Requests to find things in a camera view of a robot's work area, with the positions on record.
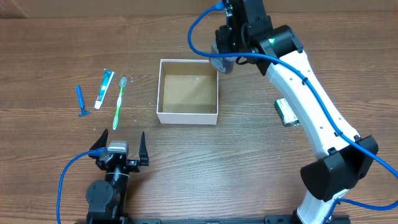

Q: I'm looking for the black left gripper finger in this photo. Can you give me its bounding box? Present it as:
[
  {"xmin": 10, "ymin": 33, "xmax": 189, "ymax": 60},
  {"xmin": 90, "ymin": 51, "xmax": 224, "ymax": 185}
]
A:
[
  {"xmin": 139, "ymin": 132, "xmax": 149, "ymax": 166},
  {"xmin": 89, "ymin": 129, "xmax": 108, "ymax": 158}
]

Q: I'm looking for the clear soap bottle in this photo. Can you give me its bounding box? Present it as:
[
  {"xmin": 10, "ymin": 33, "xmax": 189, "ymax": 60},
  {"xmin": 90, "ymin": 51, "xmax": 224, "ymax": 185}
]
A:
[{"xmin": 209, "ymin": 57, "xmax": 236, "ymax": 74}]

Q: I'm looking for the white cardboard box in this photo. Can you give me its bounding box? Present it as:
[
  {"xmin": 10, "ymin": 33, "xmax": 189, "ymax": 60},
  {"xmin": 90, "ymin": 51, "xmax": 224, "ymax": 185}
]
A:
[{"xmin": 156, "ymin": 59, "xmax": 219, "ymax": 125}]

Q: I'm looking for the green white soap box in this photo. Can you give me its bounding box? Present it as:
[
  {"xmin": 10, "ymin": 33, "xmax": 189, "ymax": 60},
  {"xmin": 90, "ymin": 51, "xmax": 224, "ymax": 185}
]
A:
[{"xmin": 274, "ymin": 98, "xmax": 300, "ymax": 126}]

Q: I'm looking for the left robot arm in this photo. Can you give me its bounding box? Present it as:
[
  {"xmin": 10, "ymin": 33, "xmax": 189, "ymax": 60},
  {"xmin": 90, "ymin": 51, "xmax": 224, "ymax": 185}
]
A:
[{"xmin": 86, "ymin": 129, "xmax": 149, "ymax": 223}]

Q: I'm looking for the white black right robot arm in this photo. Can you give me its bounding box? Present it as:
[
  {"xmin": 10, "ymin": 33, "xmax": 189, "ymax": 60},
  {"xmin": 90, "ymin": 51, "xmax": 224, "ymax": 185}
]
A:
[{"xmin": 215, "ymin": 1, "xmax": 378, "ymax": 223}]

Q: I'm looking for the blue disposable razor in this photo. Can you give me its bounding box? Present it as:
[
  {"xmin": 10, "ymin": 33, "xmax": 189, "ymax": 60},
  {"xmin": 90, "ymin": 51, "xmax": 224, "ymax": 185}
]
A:
[{"xmin": 76, "ymin": 85, "xmax": 91, "ymax": 117}]

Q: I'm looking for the green toothbrush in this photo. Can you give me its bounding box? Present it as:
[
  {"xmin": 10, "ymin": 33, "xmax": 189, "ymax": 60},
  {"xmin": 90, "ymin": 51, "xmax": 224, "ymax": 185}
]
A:
[{"xmin": 113, "ymin": 76, "xmax": 127, "ymax": 131}]

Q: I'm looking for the toothpaste tube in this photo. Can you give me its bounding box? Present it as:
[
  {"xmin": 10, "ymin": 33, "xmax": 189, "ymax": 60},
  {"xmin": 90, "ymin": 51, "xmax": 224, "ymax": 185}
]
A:
[{"xmin": 94, "ymin": 70, "xmax": 114, "ymax": 110}]

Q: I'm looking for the left blue cable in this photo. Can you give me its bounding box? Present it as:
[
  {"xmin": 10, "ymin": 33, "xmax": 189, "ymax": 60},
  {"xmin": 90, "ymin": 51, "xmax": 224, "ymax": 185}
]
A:
[{"xmin": 56, "ymin": 147, "xmax": 108, "ymax": 224}]

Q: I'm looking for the blue cable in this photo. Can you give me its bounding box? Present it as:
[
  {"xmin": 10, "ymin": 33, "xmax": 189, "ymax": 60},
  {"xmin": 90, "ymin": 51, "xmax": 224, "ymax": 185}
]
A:
[
  {"xmin": 187, "ymin": 1, "xmax": 398, "ymax": 224},
  {"xmin": 56, "ymin": 147, "xmax": 108, "ymax": 224}
]

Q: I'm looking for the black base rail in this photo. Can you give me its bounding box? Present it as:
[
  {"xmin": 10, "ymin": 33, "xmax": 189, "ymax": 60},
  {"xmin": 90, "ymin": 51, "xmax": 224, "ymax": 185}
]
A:
[{"xmin": 74, "ymin": 213, "xmax": 351, "ymax": 224}]

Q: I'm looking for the right blue cable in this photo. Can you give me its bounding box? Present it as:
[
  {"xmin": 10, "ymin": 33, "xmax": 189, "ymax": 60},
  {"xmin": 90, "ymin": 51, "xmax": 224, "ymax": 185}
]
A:
[{"xmin": 187, "ymin": 1, "xmax": 398, "ymax": 224}]

